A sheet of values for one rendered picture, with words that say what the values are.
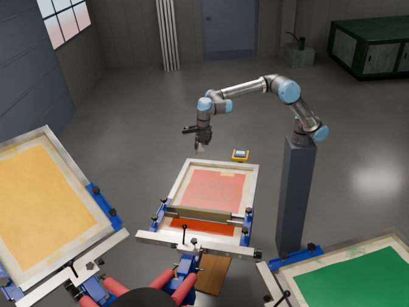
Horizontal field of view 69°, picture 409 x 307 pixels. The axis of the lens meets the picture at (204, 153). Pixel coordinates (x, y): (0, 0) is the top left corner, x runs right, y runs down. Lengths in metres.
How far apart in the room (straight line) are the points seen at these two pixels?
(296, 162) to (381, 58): 4.75
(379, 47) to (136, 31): 5.26
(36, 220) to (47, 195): 0.15
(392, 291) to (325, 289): 0.32
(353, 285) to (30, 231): 1.67
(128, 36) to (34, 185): 6.45
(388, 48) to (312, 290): 5.59
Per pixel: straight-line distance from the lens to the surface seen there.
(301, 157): 2.23
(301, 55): 7.29
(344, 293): 1.76
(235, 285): 2.80
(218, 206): 2.04
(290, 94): 1.75
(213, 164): 2.36
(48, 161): 2.00
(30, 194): 1.91
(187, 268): 1.65
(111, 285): 1.54
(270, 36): 8.05
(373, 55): 6.67
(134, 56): 8.16
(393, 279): 1.89
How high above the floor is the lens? 2.39
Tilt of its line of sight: 35 degrees down
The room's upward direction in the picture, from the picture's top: 5 degrees counter-clockwise
